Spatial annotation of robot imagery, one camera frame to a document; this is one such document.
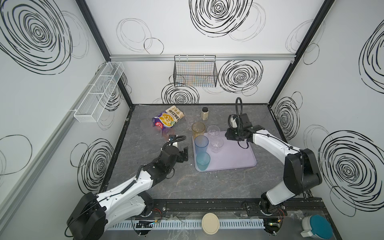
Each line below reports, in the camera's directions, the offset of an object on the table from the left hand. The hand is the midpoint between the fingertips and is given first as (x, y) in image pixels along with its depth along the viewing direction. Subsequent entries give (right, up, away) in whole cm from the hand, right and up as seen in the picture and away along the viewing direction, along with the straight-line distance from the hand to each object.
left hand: (182, 146), depth 82 cm
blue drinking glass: (+11, +1, +9) cm, 14 cm away
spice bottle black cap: (+14, +19, +23) cm, 34 cm away
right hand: (+26, +6, +8) cm, 28 cm away
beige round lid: (+14, -30, -17) cm, 37 cm away
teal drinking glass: (+12, -9, +5) cm, 16 cm away
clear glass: (+19, +7, +17) cm, 27 cm away
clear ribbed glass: (+3, +14, +24) cm, 28 cm away
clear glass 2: (+21, 0, +10) cm, 23 cm away
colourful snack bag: (-12, +16, +27) cm, 33 cm away
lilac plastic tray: (+29, -8, +9) cm, 32 cm away
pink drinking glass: (-12, +6, +17) cm, 22 cm away
